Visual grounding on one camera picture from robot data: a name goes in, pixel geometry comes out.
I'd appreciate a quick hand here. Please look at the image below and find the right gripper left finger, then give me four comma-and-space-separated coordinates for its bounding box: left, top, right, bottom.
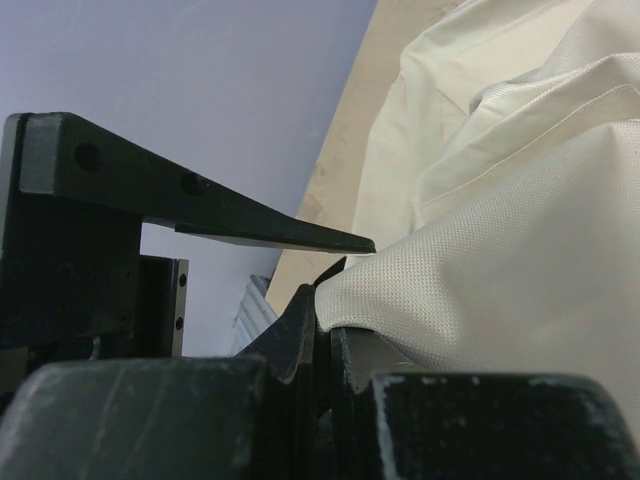
1, 285, 316, 479

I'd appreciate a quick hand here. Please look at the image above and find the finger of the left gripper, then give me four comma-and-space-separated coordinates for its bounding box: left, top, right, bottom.
19, 112, 376, 254

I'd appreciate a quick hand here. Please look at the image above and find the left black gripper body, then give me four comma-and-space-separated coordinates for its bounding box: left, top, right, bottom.
1, 113, 188, 358

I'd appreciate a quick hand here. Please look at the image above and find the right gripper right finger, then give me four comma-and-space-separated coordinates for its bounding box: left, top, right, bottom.
330, 328, 639, 479

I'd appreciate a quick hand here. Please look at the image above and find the beige canvas backpack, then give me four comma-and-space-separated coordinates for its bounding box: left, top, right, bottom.
317, 0, 640, 381

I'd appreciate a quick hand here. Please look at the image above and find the aluminium frame rail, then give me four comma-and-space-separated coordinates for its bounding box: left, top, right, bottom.
230, 275, 277, 355

